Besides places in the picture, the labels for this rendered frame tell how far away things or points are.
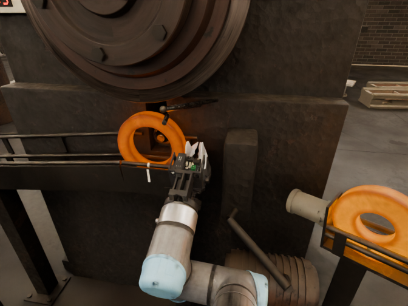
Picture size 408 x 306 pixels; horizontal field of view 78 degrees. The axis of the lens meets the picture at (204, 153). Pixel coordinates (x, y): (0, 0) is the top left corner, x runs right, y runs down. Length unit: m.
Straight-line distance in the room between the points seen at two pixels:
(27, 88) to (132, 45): 0.48
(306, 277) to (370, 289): 0.79
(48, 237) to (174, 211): 1.23
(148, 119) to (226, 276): 0.39
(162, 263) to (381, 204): 0.40
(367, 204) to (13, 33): 0.98
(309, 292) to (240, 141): 0.37
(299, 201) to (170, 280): 0.33
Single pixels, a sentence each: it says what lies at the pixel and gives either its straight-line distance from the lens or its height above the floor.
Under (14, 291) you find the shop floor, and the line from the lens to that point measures 1.50.
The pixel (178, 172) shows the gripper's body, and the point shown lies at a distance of 0.52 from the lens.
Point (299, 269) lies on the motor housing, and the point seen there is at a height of 0.53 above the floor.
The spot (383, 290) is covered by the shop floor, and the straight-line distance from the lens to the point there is 1.48.
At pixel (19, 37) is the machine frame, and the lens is 0.94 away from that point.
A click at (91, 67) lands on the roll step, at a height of 0.96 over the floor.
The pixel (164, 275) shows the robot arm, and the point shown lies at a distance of 0.45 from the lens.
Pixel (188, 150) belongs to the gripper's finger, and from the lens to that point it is 0.62.
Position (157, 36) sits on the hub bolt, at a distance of 0.46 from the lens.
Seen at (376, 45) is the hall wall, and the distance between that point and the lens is 7.19.
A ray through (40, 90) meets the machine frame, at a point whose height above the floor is 0.87.
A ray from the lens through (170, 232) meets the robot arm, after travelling 0.47.
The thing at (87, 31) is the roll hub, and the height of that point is 1.03.
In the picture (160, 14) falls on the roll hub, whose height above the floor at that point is 1.06.
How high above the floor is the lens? 1.06
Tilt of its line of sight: 29 degrees down
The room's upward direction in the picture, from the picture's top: straight up
